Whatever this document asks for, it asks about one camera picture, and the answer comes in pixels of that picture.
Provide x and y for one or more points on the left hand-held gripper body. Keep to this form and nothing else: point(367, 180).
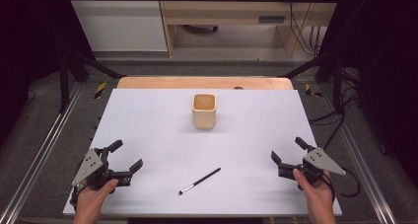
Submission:
point(88, 166)

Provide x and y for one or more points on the person's right hand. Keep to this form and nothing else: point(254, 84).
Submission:
point(313, 194)

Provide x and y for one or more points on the person's left hand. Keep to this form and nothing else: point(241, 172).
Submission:
point(93, 197)

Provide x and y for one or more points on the black pen with silver tip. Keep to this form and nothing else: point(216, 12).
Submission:
point(199, 181)

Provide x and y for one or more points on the grey desk label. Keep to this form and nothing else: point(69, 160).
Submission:
point(271, 19)

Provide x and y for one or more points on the white cabinet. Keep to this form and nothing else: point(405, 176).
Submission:
point(118, 26)

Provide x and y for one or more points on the beige square cup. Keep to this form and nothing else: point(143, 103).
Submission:
point(204, 113)

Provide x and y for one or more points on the light wooden desk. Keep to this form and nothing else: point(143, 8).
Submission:
point(223, 12)

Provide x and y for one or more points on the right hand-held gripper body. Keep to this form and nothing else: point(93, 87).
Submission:
point(320, 161)

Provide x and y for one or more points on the dark curtain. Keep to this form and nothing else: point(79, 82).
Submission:
point(387, 53)
point(29, 36)

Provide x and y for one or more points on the black metal frame stand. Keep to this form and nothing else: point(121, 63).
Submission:
point(336, 86)
point(64, 86)

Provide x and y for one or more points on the wooden table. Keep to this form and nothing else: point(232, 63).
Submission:
point(197, 83)

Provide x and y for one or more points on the yellow black tape strip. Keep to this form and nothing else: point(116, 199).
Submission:
point(100, 89)
point(310, 90)

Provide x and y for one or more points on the white table mat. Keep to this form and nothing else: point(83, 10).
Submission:
point(164, 135)

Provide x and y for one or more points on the aluminium floor rail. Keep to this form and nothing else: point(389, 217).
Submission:
point(371, 184)
point(33, 171)

